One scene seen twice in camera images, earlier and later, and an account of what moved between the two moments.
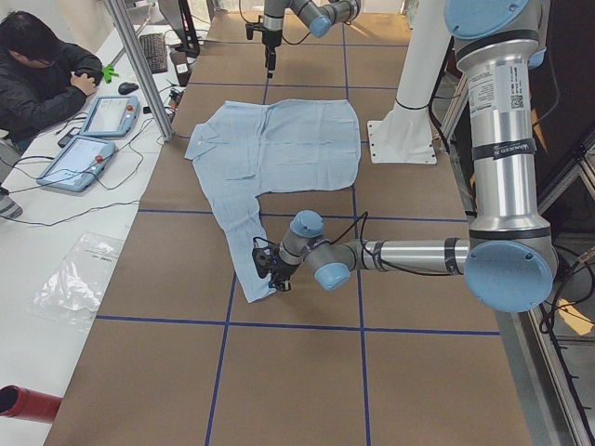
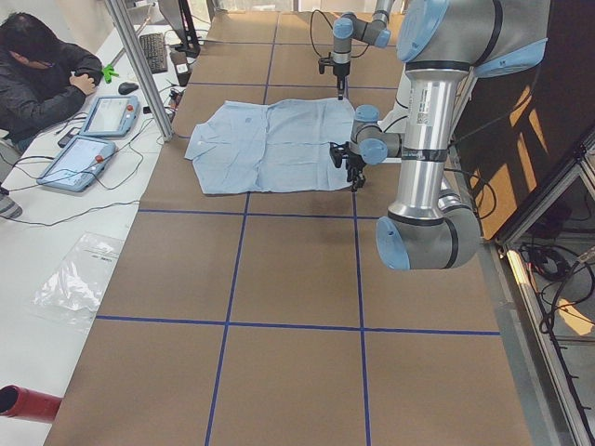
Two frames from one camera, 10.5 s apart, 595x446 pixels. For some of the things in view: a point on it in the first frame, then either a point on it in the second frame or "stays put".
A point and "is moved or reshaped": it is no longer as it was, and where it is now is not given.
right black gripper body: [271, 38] → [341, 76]
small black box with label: [181, 66] stays put
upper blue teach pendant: [111, 117] stays put
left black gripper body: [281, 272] → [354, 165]
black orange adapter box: [175, 97] stays put
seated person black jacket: [42, 79] stays put
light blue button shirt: [246, 150] is moved or reshaped
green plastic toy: [108, 72] stays put
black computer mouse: [125, 87] stays put
